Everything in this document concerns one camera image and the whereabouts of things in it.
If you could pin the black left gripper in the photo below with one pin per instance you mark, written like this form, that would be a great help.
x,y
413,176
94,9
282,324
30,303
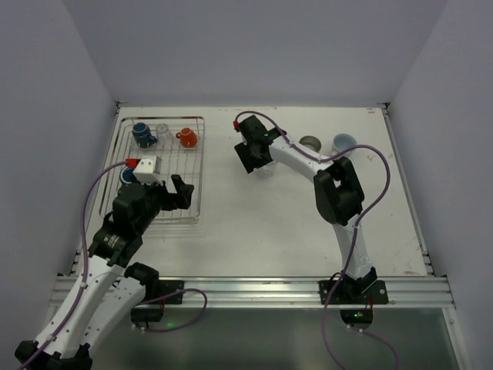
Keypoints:
x,y
169,198

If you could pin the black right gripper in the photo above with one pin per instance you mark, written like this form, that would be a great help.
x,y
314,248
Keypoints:
x,y
251,155

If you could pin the clear plastic cup front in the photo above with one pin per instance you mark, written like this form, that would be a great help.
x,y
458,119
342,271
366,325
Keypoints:
x,y
266,171

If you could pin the grey ceramic mug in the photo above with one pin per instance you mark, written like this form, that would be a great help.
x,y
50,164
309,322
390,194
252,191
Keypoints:
x,y
342,142

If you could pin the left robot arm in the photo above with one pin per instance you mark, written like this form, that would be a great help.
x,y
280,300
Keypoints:
x,y
109,285

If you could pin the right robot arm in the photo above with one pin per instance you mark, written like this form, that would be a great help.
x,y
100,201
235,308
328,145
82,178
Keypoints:
x,y
338,195

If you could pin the orange ceramic cup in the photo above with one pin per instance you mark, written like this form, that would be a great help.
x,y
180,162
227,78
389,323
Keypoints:
x,y
187,138

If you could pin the clear glass cup rear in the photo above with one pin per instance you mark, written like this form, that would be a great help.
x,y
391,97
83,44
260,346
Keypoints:
x,y
164,135

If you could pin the dark blue mug front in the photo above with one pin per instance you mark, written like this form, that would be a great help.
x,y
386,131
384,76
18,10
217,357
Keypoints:
x,y
127,176

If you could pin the dark blue mug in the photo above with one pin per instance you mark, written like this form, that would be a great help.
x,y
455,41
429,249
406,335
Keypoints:
x,y
143,136
127,176

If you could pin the dark blue mug rear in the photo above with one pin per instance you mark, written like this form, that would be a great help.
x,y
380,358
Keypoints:
x,y
143,136

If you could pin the black left controller box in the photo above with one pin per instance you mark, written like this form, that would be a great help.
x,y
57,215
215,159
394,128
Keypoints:
x,y
146,315

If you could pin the black controller box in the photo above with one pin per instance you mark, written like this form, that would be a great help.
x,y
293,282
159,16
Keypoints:
x,y
360,319
146,315

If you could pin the black right controller box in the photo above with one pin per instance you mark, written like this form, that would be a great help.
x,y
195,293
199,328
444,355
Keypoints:
x,y
360,319

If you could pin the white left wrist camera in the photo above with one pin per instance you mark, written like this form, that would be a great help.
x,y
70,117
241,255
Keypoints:
x,y
148,169

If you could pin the metal wire dish rack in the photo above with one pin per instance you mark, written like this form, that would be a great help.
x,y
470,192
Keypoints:
x,y
176,159

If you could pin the aluminium frame rail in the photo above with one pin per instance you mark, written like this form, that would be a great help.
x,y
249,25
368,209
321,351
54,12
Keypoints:
x,y
303,292

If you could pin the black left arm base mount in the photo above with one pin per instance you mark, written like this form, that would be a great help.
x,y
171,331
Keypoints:
x,y
161,285

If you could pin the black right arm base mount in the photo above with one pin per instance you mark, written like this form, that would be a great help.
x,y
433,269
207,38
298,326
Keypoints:
x,y
364,290

